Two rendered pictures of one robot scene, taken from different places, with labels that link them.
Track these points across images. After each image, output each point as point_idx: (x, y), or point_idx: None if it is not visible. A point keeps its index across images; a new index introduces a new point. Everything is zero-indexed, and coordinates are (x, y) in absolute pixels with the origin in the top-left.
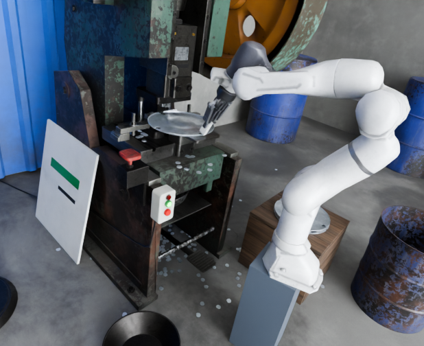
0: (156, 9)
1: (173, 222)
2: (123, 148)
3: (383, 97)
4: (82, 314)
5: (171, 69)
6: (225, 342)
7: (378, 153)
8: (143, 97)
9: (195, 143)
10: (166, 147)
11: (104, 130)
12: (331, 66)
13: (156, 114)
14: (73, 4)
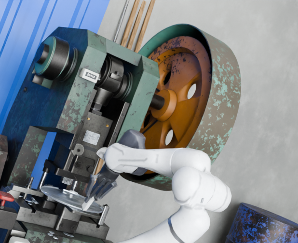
0: (74, 94)
1: None
2: (8, 205)
3: (187, 168)
4: None
5: (74, 145)
6: None
7: (184, 219)
8: (47, 167)
9: (80, 227)
10: (47, 215)
11: (2, 189)
12: (172, 150)
13: (54, 188)
14: (26, 86)
